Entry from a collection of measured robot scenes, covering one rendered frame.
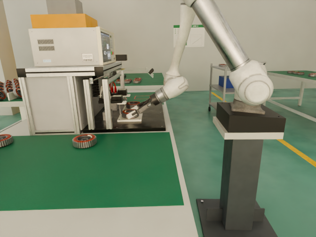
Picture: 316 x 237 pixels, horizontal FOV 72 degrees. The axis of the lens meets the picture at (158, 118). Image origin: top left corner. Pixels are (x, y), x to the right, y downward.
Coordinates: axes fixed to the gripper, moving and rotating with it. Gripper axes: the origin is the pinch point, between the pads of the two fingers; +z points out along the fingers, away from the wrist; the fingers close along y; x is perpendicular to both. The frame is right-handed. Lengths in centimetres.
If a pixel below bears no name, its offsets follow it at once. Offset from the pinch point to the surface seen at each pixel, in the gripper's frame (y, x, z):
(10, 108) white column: 297, 75, 276
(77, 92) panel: -20.0, 27.9, 13.5
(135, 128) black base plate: -19.9, -5.3, -2.3
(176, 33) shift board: 532, 37, -115
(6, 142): -36, 25, 52
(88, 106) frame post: -20.0, 18.5, 13.4
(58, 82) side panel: -20.5, 37.5, 19.0
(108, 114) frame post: -20.4, 9.5, 5.8
